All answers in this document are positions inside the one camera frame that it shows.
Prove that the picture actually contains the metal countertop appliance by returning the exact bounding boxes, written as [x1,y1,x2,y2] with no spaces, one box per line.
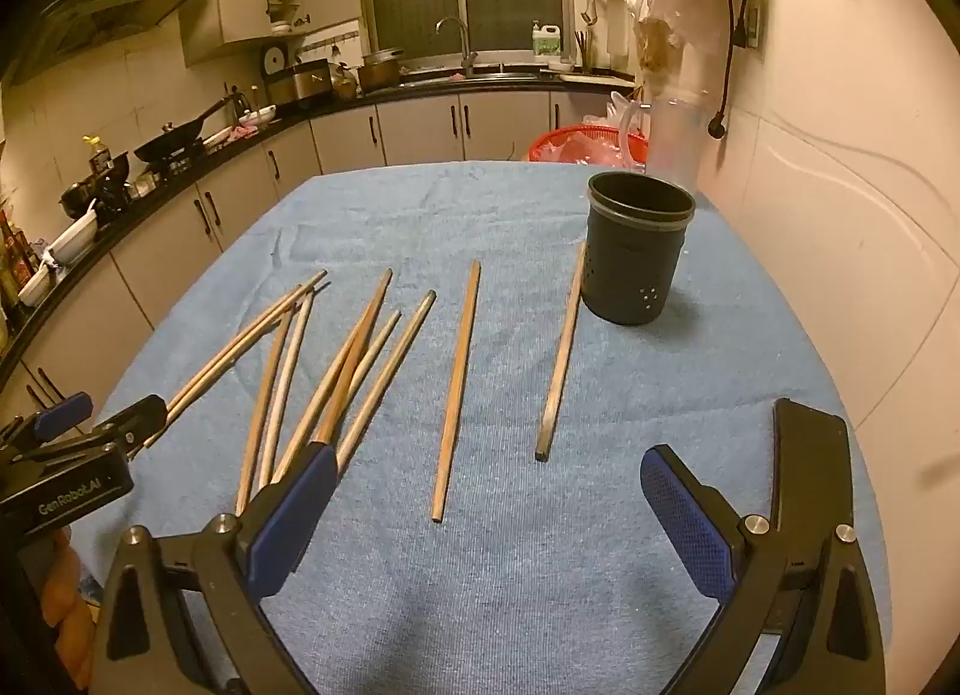
[264,59,332,106]

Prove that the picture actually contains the black perforated utensil holder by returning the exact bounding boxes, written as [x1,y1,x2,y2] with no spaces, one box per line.
[581,170,697,326]

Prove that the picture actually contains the range hood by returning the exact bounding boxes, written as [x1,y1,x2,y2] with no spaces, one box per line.
[7,0,226,85]

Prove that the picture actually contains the dark sauce bottles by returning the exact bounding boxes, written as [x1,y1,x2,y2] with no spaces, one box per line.
[0,204,38,306]

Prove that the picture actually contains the pink plastic bag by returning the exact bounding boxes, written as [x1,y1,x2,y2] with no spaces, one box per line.
[583,91,647,167]

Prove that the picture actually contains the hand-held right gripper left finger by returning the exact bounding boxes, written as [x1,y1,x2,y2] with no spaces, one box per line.
[90,444,340,695]

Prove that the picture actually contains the person's left hand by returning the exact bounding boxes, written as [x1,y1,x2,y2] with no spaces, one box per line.
[39,526,97,666]

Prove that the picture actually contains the black cable with plug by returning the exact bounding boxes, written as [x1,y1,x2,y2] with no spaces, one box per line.
[705,0,755,140]

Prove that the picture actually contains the red plastic basket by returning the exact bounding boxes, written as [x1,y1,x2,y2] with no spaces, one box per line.
[529,127,650,175]

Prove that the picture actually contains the dark wooden chopstick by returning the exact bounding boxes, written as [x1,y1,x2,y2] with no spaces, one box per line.
[311,267,394,447]

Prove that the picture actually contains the white bowl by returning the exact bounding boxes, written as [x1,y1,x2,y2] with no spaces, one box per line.
[16,264,57,308]
[45,211,100,265]

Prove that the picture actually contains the metal faucet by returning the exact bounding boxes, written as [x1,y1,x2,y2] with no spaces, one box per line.
[435,16,477,77]

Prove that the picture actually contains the black wok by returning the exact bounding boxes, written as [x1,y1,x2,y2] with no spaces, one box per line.
[133,95,233,164]

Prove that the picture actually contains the metal cooking pot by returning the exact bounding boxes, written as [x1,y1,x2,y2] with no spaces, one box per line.
[357,49,406,95]

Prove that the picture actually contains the small wall shelf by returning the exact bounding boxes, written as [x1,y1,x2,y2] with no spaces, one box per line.
[264,0,310,37]

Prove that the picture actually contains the white lower cabinets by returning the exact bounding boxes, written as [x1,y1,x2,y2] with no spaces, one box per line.
[0,91,638,456]

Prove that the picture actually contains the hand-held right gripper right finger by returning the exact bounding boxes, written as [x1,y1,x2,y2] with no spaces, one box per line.
[640,399,887,695]

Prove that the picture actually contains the black kitchen countertop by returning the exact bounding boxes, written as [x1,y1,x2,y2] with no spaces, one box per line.
[0,69,638,366]

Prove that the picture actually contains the small black pot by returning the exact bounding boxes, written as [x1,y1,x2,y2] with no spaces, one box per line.
[60,181,102,220]

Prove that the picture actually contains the clear plastic bag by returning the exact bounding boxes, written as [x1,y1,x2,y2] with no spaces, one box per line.
[616,89,721,197]

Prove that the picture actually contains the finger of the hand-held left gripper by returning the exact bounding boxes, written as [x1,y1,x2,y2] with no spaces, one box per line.
[45,395,167,460]
[0,391,95,445]

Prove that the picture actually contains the blue towel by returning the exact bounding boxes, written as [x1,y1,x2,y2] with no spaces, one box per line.
[71,159,893,695]

